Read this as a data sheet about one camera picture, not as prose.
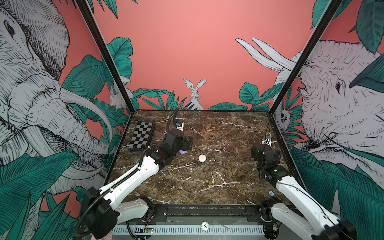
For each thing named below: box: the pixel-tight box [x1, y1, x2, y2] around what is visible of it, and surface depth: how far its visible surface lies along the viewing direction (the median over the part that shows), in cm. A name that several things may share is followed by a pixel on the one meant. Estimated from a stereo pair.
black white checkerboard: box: [128, 121, 155, 149], surface depth 103 cm
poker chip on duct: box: [201, 221, 210, 231], surface depth 72 cm
